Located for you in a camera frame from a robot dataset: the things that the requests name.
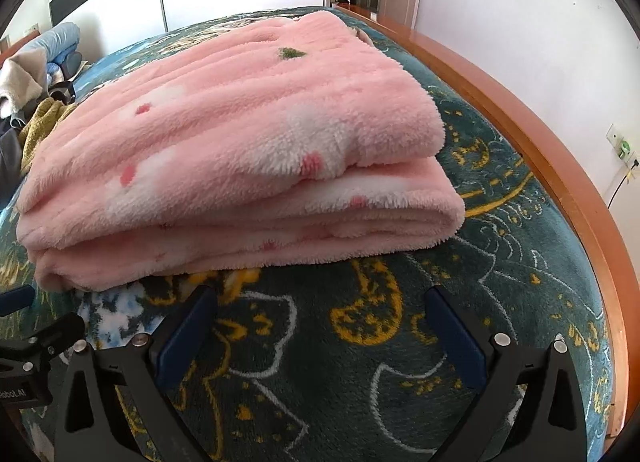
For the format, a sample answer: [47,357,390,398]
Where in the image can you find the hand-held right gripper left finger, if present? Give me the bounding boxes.
[54,284,218,462]

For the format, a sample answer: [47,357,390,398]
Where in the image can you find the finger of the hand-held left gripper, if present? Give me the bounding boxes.
[27,312,86,362]
[0,286,35,317]

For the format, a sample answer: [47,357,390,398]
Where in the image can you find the light blue folded quilt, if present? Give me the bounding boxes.
[22,22,82,77]

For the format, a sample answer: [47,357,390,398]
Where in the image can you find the white wall socket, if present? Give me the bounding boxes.
[605,124,640,163]

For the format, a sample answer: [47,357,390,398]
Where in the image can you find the pink fleece garment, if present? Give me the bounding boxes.
[15,10,467,293]

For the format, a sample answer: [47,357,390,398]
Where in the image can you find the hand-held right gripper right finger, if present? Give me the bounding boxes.
[424,286,588,462]

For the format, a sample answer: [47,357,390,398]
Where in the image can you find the dark grey hoodie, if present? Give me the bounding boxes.
[0,112,31,223]

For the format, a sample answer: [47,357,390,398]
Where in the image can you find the yellow cloth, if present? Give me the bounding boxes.
[19,96,78,175]

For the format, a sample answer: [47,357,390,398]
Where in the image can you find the black cable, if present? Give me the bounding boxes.
[607,157,640,207]

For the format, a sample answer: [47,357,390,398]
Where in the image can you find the wooden bed frame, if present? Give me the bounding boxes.
[332,4,640,438]

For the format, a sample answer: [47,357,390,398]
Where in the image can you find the beige fleece garment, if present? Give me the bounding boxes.
[0,48,48,115]

